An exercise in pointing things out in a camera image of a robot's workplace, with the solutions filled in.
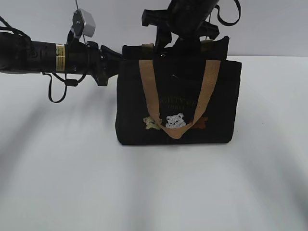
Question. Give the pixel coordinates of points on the black tote bag tan handles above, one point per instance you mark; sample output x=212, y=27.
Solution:
x=182, y=95

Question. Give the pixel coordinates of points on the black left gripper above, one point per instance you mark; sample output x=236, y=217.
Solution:
x=101, y=59

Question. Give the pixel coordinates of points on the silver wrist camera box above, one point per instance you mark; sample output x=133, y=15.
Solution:
x=83, y=24

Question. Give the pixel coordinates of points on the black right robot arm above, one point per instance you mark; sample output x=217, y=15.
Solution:
x=201, y=7

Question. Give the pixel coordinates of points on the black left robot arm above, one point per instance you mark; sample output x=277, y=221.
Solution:
x=20, y=56

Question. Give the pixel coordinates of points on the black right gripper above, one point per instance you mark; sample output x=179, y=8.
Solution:
x=189, y=26

